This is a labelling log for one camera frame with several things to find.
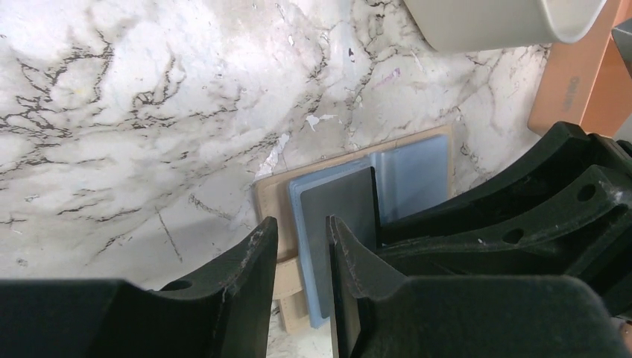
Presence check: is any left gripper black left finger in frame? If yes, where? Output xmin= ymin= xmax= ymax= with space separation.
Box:
xmin=1 ymin=217 xmax=278 ymax=357

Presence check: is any beige card holder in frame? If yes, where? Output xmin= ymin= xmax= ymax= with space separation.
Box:
xmin=253 ymin=125 xmax=454 ymax=334

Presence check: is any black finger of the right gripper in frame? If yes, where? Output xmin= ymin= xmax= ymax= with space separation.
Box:
xmin=377 ymin=166 xmax=631 ymax=287
xmin=379 ymin=122 xmax=631 ymax=245

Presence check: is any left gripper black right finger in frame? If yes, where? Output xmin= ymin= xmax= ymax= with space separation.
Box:
xmin=326 ymin=216 xmax=631 ymax=357

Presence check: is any white oblong tray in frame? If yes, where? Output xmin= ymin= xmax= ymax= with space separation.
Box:
xmin=405 ymin=0 xmax=606 ymax=53

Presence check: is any black credit card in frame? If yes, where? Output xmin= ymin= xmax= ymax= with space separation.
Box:
xmin=297 ymin=166 xmax=379 ymax=327

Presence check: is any orange plastic file rack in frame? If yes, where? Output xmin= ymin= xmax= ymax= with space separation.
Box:
xmin=528 ymin=1 xmax=631 ymax=137

